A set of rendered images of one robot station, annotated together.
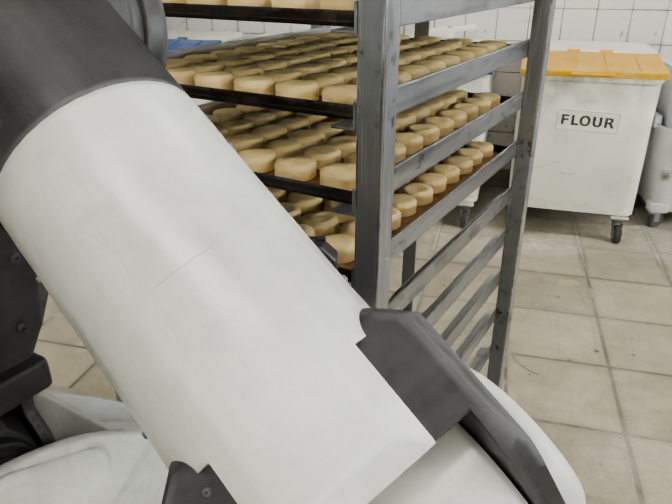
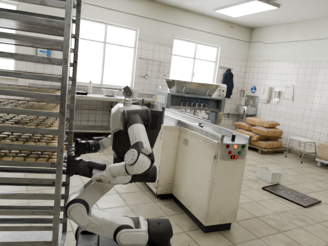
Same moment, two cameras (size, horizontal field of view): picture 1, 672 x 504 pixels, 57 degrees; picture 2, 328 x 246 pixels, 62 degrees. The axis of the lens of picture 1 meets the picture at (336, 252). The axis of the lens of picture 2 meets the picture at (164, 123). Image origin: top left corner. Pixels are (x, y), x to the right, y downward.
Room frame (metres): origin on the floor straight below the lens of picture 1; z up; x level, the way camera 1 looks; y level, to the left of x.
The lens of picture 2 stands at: (1.42, 1.69, 1.28)
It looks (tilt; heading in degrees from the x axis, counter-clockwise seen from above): 8 degrees down; 226
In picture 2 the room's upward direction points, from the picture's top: 7 degrees clockwise
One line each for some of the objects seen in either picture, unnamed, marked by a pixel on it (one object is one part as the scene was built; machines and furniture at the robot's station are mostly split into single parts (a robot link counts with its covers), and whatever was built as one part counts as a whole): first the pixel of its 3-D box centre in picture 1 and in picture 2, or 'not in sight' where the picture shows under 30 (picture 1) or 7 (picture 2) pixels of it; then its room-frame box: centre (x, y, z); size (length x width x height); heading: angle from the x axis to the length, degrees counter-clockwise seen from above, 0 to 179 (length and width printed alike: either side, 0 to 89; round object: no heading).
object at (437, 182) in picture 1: (430, 183); not in sight; (0.92, -0.15, 0.78); 0.05 x 0.05 x 0.02
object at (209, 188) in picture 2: not in sight; (205, 172); (-0.74, 0.15, 0.45); 0.70 x 0.34 x 0.90; 70
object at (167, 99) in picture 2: not in sight; (189, 109); (-0.91, -0.33, 1.01); 0.72 x 0.33 x 0.34; 160
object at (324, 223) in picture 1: (320, 224); not in sight; (0.76, 0.02, 0.78); 0.05 x 0.05 x 0.02
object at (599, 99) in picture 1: (575, 137); not in sight; (2.73, -1.08, 0.38); 0.64 x 0.54 x 0.77; 163
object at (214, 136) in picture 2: not in sight; (172, 118); (-0.81, -0.48, 0.87); 2.01 x 0.03 x 0.07; 70
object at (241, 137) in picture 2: not in sight; (194, 120); (-1.08, -0.38, 0.87); 2.01 x 0.03 x 0.07; 70
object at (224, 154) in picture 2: not in sight; (233, 151); (-0.61, 0.49, 0.77); 0.24 x 0.04 x 0.14; 160
